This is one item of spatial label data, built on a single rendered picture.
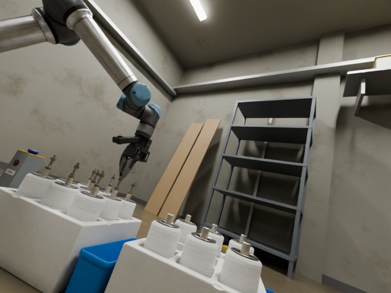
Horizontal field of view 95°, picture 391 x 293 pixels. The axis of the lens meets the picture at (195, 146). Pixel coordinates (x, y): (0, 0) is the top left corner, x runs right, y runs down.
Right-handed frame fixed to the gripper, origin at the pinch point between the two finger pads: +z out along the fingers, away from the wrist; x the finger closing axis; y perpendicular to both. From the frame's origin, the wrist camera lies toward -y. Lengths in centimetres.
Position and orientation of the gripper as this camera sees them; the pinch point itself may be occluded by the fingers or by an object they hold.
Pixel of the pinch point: (121, 174)
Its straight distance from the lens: 82.7
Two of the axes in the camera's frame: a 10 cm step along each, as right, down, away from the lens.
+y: 4.2, 4.0, 8.1
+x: -8.5, -1.3, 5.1
